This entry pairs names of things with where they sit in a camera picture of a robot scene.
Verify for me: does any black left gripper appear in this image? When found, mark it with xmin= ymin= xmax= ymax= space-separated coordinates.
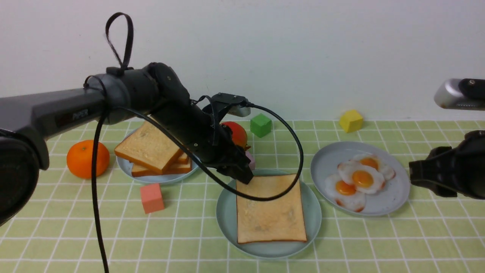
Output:
xmin=167 ymin=102 xmax=253 ymax=185

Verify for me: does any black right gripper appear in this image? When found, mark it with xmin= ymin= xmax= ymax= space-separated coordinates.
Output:
xmin=408 ymin=131 xmax=485 ymax=200

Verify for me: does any toast slice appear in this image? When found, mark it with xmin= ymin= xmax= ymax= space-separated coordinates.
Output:
xmin=236 ymin=174 xmax=308 ymax=244
xmin=131 ymin=160 xmax=192 ymax=177
xmin=175 ymin=153 xmax=189 ymax=164
xmin=114 ymin=121 xmax=182 ymax=174

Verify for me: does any fried egg top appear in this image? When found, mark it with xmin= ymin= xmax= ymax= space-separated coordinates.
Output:
xmin=337 ymin=160 xmax=386 ymax=194

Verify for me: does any fried egg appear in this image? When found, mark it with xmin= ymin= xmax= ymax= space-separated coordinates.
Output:
xmin=352 ymin=154 xmax=396 ymax=181
xmin=324 ymin=174 xmax=366 ymax=212
xmin=337 ymin=160 xmax=386 ymax=194

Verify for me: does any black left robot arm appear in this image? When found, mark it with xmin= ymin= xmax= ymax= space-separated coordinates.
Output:
xmin=0 ymin=63 xmax=253 ymax=224

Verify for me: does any light pink cube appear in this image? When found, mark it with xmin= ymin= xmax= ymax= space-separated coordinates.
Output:
xmin=246 ymin=151 xmax=256 ymax=170

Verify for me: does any blue centre plate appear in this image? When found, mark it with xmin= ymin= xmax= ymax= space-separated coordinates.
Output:
xmin=216 ymin=182 xmax=322 ymax=259

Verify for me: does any red mango fruit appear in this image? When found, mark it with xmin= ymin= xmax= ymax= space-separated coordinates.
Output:
xmin=221 ymin=121 xmax=251 ymax=151

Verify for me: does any green cube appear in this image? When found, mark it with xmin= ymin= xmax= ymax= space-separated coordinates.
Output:
xmin=250 ymin=113 xmax=272 ymax=138

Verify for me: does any blue egg plate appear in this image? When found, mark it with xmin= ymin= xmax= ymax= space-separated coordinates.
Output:
xmin=310 ymin=141 xmax=410 ymax=217

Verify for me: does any green checkered tablecloth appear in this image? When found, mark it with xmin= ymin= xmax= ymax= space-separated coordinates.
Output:
xmin=0 ymin=122 xmax=485 ymax=273

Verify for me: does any fried egg right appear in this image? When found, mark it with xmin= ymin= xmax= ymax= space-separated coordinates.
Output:
xmin=352 ymin=154 xmax=396 ymax=181

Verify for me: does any salmon pink cube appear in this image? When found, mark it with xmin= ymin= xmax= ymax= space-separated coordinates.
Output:
xmin=140 ymin=184 xmax=165 ymax=214

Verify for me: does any fried egg left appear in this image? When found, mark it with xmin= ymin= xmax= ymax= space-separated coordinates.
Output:
xmin=324 ymin=174 xmax=366 ymax=212

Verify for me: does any yellow cube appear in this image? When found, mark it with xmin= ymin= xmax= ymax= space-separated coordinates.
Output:
xmin=338 ymin=110 xmax=364 ymax=133

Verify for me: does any blue bread plate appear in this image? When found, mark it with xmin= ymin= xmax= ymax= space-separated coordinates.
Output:
xmin=116 ymin=130 xmax=199 ymax=184

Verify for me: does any orange mandarin fruit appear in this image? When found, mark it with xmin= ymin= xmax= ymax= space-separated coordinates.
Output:
xmin=66 ymin=140 xmax=110 ymax=179

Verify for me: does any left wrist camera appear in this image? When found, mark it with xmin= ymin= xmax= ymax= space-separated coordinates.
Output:
xmin=202 ymin=93 xmax=251 ymax=122

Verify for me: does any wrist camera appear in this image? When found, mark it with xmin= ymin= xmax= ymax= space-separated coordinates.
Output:
xmin=202 ymin=93 xmax=251 ymax=122
xmin=434 ymin=78 xmax=485 ymax=111

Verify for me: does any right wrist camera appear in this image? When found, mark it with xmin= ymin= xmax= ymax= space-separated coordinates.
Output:
xmin=434 ymin=78 xmax=485 ymax=111

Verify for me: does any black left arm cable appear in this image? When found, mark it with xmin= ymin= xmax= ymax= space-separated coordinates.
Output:
xmin=84 ymin=13 xmax=304 ymax=273

